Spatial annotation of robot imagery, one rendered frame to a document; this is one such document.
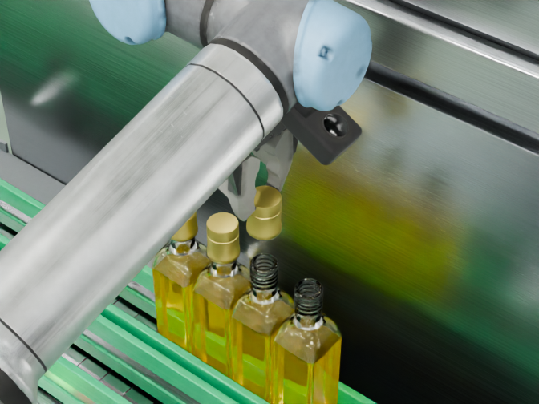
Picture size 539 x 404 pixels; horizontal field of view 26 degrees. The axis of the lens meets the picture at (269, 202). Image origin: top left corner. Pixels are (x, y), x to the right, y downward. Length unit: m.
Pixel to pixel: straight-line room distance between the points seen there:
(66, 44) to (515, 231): 0.67
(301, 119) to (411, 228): 0.26
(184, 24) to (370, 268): 0.52
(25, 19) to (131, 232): 0.86
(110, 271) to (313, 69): 0.20
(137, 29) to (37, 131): 0.83
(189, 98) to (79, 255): 0.13
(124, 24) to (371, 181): 0.42
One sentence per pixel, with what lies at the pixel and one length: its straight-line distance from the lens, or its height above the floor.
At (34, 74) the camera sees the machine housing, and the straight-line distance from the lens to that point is 1.63.
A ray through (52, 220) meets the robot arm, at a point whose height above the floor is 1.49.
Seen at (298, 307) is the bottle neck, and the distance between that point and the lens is 1.19.
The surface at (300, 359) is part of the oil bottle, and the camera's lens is 1.22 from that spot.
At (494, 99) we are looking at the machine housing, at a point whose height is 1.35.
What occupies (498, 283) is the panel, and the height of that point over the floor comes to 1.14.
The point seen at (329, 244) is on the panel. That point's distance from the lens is 1.33.
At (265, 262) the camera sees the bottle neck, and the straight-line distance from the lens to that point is 1.22.
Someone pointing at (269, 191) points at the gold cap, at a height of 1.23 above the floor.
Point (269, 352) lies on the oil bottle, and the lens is 1.26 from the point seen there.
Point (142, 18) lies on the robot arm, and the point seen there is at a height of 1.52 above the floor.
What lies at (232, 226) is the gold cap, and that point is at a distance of 1.22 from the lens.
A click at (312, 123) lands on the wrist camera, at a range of 1.02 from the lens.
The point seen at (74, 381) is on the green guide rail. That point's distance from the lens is 1.37.
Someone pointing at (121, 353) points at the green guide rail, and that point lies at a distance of 1.42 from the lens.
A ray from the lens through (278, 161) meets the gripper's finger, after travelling 1.14.
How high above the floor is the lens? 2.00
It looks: 42 degrees down
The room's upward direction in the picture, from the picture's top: straight up
